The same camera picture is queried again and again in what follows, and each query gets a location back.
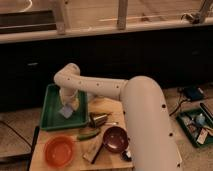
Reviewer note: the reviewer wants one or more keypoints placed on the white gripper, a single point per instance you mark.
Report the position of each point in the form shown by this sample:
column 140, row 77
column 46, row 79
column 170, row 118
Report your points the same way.
column 69, row 97

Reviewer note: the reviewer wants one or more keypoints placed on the light blue sponge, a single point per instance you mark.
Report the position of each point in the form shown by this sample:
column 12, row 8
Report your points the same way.
column 66, row 111

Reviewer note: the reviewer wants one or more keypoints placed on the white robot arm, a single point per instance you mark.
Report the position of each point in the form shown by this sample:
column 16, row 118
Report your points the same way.
column 152, row 142

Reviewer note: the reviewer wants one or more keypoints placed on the green plastic tray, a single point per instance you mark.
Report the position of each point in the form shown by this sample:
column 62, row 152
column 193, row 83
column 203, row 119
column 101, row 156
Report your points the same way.
column 51, row 119

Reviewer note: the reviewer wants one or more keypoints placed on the metal cup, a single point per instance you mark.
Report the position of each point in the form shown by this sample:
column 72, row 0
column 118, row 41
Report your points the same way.
column 97, row 120

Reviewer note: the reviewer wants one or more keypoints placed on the green cucumber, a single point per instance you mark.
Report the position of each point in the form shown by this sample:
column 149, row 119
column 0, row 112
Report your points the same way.
column 89, row 135

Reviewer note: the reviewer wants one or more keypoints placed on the orange plastic bowl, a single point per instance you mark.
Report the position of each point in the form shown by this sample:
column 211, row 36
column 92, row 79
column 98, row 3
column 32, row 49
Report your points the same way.
column 58, row 151

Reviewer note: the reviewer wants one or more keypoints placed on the wooden block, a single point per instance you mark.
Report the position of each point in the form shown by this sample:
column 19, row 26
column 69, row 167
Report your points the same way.
column 93, row 150

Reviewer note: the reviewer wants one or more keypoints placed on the wooden table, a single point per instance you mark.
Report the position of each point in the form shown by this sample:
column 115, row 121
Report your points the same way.
column 105, row 161

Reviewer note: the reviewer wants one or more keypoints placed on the dark red bowl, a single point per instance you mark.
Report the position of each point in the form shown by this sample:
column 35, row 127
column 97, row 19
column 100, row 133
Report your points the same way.
column 115, row 139

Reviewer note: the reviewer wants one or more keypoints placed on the black power adapter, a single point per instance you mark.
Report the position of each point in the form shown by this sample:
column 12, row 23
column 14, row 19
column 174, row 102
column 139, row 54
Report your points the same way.
column 193, row 93

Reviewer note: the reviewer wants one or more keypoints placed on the green bin with items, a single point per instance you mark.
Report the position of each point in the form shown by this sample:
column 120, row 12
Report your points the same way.
column 192, row 129

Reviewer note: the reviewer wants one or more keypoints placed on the wooden shelf frame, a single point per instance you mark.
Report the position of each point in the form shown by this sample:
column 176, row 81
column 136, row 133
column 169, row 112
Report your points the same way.
column 31, row 20

